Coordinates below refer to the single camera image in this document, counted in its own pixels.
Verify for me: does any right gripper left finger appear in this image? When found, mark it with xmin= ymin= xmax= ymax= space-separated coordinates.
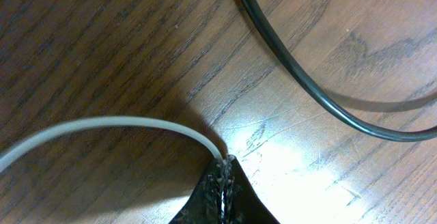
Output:
xmin=169 ymin=158 xmax=224 ymax=224

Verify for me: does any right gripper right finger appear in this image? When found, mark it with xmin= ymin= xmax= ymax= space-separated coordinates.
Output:
xmin=223 ymin=155 xmax=279 ymax=224

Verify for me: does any white usb cable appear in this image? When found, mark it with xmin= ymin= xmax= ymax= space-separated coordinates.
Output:
xmin=0 ymin=115 xmax=225 ymax=173

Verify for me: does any short black usb cable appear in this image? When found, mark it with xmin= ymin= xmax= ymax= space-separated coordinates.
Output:
xmin=230 ymin=0 xmax=437 ymax=143

